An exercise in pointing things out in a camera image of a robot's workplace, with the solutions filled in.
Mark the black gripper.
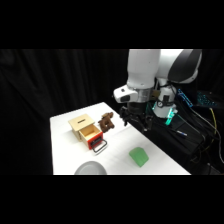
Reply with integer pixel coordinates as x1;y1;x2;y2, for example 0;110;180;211
119;101;155;132

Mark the black curtain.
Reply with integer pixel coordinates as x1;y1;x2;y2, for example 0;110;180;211
0;49;224;176

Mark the green triangle block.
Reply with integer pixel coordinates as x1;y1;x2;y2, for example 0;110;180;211
129;146;150;168

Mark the grey bowl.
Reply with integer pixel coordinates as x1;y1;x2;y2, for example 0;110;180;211
74;160;108;176

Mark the tan wrist camera mount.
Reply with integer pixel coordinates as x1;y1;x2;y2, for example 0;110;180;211
150;87;160;102

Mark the brown plush teddy toy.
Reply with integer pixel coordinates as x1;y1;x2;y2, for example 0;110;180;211
97;111;116;134

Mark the black robot stand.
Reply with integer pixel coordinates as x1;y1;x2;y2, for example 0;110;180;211
128;97;224;176

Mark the yellow cable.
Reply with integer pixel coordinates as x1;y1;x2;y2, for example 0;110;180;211
199;107;224;164

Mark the red front wooden drawer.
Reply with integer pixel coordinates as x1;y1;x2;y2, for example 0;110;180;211
79;124;110;155

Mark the blue lit electronics box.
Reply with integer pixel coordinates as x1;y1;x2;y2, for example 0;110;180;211
177;87;224;109

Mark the light wooden slot box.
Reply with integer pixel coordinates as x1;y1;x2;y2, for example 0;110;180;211
68;114;100;143

